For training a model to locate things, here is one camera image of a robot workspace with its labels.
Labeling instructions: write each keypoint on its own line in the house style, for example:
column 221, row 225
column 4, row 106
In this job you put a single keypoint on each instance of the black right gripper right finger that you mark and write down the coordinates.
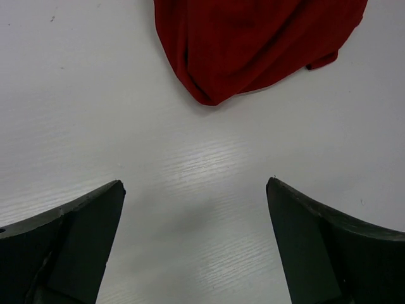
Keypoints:
column 331, row 257

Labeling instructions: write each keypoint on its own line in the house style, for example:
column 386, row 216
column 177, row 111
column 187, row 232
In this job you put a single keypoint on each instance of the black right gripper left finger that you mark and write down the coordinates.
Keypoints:
column 60, row 256

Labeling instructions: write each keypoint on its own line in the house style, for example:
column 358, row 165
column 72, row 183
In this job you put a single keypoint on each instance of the red t shirt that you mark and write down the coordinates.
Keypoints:
column 218, row 49

